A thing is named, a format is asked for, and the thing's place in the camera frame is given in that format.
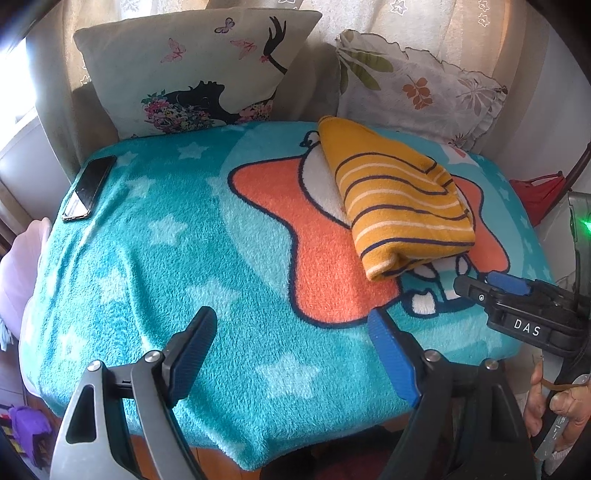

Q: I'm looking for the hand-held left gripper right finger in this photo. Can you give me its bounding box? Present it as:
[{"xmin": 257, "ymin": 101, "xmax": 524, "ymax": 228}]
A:
[{"xmin": 367, "ymin": 308, "xmax": 539, "ymax": 480}]

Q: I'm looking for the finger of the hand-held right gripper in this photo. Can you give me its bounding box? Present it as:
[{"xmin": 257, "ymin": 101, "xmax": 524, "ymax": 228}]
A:
[
  {"xmin": 454, "ymin": 274, "xmax": 500, "ymax": 315},
  {"xmin": 486, "ymin": 271, "xmax": 578, "ymax": 303}
]

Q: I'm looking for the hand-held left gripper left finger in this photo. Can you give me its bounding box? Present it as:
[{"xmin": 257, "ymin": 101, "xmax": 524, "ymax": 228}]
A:
[{"xmin": 50, "ymin": 305, "xmax": 219, "ymax": 480}]

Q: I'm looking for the yellow striped shirt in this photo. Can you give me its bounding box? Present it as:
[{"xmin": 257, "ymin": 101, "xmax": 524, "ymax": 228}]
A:
[{"xmin": 318, "ymin": 115, "xmax": 476, "ymax": 282}]

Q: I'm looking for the person's right hand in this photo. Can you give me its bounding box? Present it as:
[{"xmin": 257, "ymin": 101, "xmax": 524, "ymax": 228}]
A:
[{"xmin": 524, "ymin": 360, "xmax": 591, "ymax": 460}]

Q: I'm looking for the red cloth thing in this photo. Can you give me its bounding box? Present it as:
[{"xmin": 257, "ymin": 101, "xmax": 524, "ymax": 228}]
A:
[{"xmin": 509, "ymin": 172, "xmax": 568, "ymax": 228}]

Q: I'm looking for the teal star print blanket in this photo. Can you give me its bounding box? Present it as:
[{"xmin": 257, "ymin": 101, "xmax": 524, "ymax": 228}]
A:
[{"xmin": 18, "ymin": 119, "xmax": 555, "ymax": 472}]

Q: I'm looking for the dark curved metal bar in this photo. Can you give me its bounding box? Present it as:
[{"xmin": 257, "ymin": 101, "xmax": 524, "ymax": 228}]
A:
[{"xmin": 564, "ymin": 142, "xmax": 591, "ymax": 197}]

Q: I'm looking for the purple plastic thing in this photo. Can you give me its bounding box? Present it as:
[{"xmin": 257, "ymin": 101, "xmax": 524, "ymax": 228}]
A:
[{"xmin": 9, "ymin": 405, "xmax": 52, "ymax": 462}]

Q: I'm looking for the pale pink cloth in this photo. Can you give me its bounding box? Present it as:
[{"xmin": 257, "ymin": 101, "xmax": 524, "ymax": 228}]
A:
[{"xmin": 0, "ymin": 217, "xmax": 52, "ymax": 344}]

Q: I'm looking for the black smartphone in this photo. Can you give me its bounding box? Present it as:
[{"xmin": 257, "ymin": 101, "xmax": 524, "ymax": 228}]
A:
[{"xmin": 61, "ymin": 155, "xmax": 118, "ymax": 223}]

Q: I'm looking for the leaf print pillow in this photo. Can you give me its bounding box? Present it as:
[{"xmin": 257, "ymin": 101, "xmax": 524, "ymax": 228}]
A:
[{"xmin": 335, "ymin": 30, "xmax": 509, "ymax": 153}]

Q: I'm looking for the butterfly print pillow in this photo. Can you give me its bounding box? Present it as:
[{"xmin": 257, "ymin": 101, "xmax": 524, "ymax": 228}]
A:
[{"xmin": 74, "ymin": 9, "xmax": 323, "ymax": 140}]

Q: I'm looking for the bright window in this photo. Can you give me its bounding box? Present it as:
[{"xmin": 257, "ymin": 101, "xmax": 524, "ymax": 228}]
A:
[{"xmin": 0, "ymin": 32, "xmax": 44, "ymax": 185}]

